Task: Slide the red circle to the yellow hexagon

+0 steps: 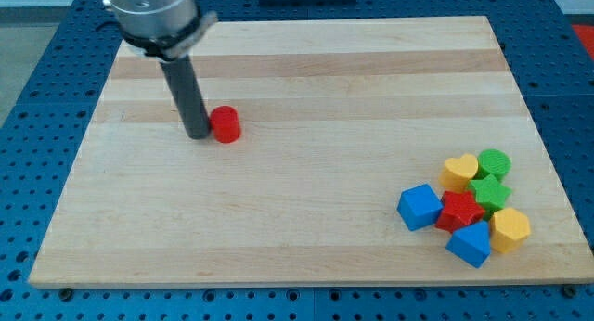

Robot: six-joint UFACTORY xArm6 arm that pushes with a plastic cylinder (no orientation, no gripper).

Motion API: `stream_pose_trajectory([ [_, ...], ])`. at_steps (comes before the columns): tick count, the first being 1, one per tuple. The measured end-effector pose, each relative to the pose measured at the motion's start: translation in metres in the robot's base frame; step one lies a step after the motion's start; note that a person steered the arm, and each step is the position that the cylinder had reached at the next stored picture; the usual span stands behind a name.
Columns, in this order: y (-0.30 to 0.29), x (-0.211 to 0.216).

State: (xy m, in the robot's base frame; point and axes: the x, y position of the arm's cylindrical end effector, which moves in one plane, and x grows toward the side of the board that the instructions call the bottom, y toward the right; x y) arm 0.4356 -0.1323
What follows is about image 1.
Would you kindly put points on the green cylinder block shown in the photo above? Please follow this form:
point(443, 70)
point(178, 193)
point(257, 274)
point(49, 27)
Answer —
point(493, 162)

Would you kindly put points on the red cylinder block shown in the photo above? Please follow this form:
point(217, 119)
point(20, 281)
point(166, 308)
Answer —
point(225, 124)

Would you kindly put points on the blue pentagon block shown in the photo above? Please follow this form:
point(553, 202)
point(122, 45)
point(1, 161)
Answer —
point(471, 244)

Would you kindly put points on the yellow hexagon block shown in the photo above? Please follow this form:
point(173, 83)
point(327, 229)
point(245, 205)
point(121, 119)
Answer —
point(509, 229)

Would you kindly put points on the blue cube block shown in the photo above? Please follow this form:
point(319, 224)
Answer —
point(419, 207)

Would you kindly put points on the yellow heart block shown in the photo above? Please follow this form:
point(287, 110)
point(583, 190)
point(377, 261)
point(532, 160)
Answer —
point(458, 172)

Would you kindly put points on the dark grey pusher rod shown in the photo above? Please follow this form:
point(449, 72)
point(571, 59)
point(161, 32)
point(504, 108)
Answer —
point(182, 82)

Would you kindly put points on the green star block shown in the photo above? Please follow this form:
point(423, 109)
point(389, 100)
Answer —
point(490, 194)

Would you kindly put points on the wooden board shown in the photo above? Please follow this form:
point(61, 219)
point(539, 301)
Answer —
point(338, 117)

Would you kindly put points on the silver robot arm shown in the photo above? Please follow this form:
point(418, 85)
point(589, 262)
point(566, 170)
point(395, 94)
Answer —
point(162, 29)

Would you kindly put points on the red star block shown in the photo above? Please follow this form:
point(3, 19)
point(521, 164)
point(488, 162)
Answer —
point(459, 210)

